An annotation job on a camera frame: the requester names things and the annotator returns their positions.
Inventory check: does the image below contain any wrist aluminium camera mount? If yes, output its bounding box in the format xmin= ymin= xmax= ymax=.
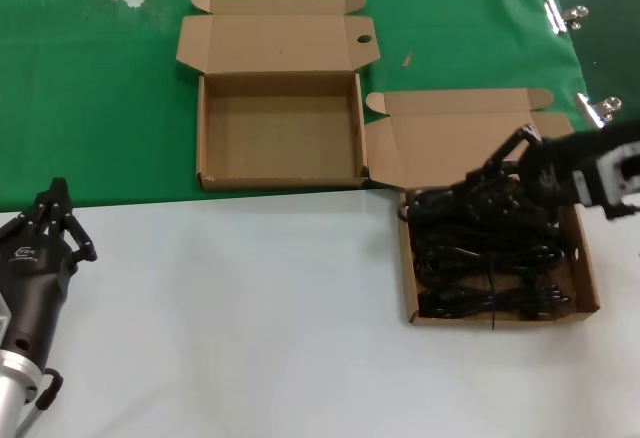
xmin=0 ymin=291 xmax=14 ymax=344
xmin=572 ymin=140 xmax=640 ymax=223

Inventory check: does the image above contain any right wrist aluminium camera mount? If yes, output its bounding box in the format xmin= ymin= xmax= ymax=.
xmin=572 ymin=140 xmax=640 ymax=223

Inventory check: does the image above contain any silver binder clip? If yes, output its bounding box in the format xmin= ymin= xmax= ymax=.
xmin=543 ymin=0 xmax=590 ymax=35
xmin=573 ymin=92 xmax=624 ymax=133

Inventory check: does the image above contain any cardboard box with torn corner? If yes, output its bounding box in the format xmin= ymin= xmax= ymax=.
xmin=175 ymin=0 xmax=382 ymax=193

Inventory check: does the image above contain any green table cloth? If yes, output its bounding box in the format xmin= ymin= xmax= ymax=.
xmin=0 ymin=0 xmax=625 ymax=215

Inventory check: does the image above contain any left wrist aluminium camera mount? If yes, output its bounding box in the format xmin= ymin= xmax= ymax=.
xmin=0 ymin=291 xmax=14 ymax=344

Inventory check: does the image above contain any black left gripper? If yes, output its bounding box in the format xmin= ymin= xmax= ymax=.
xmin=0 ymin=176 xmax=100 ymax=365

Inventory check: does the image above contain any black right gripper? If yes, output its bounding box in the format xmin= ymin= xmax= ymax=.
xmin=463 ymin=120 xmax=640 ymax=210

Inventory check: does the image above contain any left arm cable with connector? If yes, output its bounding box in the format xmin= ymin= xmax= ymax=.
xmin=13 ymin=366 xmax=65 ymax=438

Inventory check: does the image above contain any brown cardboard box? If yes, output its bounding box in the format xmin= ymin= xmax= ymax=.
xmin=364 ymin=87 xmax=602 ymax=328

